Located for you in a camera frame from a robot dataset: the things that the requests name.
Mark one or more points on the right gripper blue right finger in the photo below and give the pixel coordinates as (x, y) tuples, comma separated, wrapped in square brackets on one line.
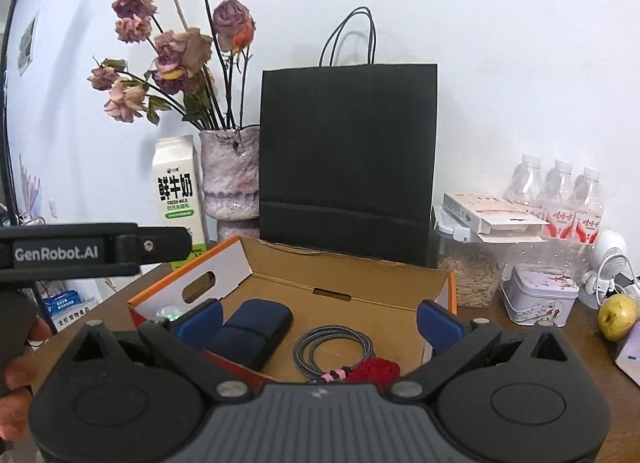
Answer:
[(440, 328)]

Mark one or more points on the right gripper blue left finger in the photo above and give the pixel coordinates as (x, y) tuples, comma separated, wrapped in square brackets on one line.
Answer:
[(199, 325)]

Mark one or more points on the iridescent shell-like object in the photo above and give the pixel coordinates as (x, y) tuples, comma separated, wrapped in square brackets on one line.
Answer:
[(168, 315)]

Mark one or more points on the dark blue glasses case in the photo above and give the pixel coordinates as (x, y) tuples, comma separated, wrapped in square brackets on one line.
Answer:
[(252, 334)]

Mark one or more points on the red knitted item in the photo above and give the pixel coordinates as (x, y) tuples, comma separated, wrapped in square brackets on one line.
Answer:
[(378, 371)]

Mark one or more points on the person's left hand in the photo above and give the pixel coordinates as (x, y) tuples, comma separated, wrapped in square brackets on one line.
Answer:
[(20, 374)]

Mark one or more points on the blue and white package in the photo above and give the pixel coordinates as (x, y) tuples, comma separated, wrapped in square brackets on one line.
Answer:
[(67, 307)]

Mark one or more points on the clear container with seeds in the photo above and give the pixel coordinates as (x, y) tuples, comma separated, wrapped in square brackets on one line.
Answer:
[(478, 266)]

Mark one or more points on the white tin box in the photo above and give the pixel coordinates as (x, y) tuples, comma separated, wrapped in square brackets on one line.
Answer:
[(534, 293)]

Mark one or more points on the flat white and pink box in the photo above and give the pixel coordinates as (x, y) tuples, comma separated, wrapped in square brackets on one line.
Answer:
[(489, 215)]

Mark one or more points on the red cardboard tray box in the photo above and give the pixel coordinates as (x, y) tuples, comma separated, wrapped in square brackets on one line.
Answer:
[(378, 298)]

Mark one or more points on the white milk carton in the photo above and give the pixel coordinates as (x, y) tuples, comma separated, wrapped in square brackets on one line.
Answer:
[(177, 180)]

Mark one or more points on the left water bottle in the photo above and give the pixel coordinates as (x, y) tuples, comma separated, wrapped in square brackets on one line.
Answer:
[(526, 185)]

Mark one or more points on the water bottle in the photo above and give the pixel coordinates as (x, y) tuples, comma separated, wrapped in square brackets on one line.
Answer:
[(559, 212), (589, 208), (526, 185)]

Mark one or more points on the purple textured vase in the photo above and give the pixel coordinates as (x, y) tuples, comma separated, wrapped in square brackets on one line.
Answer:
[(230, 167)]

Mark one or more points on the yellow-green pear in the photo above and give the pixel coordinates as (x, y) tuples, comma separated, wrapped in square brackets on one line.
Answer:
[(617, 316)]

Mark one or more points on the middle water bottle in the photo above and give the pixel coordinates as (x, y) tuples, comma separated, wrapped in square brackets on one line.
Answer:
[(559, 212)]

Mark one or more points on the white small fan device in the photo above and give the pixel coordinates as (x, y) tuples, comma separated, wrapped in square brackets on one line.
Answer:
[(607, 260)]

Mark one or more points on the right water bottle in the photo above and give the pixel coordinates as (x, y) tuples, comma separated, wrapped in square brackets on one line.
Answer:
[(589, 208)]

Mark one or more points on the small purple gift bag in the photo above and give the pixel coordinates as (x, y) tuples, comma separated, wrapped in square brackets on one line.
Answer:
[(628, 356)]

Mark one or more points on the black paper bag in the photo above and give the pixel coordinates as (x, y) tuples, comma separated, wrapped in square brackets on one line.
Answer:
[(347, 156)]

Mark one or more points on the dried pink rose bouquet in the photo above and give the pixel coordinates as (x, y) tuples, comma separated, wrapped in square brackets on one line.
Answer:
[(199, 74)]

